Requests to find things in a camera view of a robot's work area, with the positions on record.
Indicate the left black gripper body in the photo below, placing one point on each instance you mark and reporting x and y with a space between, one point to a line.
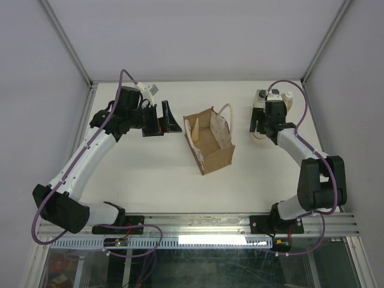
150 117

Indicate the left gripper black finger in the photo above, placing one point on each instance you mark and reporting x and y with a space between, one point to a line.
167 122
152 133

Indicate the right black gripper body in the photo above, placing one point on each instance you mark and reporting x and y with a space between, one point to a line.
266 123

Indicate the clear square bottle dark cap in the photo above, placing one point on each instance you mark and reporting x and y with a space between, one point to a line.
259 99

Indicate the clear bottle white cap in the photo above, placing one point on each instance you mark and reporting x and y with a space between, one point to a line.
288 100

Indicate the white cream jar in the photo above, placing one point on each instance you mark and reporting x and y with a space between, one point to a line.
257 138

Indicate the beige sachet packet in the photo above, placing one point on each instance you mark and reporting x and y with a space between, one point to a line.
195 131

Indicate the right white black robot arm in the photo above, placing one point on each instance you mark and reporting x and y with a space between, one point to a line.
322 179

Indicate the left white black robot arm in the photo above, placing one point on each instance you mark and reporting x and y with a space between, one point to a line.
58 202

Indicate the brown canvas tote bag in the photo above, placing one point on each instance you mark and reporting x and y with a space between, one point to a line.
215 149

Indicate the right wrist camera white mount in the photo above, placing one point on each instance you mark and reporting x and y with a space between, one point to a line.
272 97

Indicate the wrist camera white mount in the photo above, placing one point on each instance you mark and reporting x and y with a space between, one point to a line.
147 92
272 97

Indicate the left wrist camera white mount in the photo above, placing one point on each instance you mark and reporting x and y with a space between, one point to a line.
147 92

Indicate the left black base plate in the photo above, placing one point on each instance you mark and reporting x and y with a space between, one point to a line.
129 220

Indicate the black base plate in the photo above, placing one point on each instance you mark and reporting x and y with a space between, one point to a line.
129 220
267 224

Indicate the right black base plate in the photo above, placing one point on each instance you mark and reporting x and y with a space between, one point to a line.
267 224

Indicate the aluminium rail frame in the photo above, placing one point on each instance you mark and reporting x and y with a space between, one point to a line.
337 225

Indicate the right aluminium corner post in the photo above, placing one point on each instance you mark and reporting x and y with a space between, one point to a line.
326 40

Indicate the aluminium corner post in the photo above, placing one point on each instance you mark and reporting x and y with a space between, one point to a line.
326 40
65 41

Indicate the grey slotted cable duct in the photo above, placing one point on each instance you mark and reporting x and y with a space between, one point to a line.
179 242

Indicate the left aluminium corner post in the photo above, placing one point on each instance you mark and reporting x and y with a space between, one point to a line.
65 41

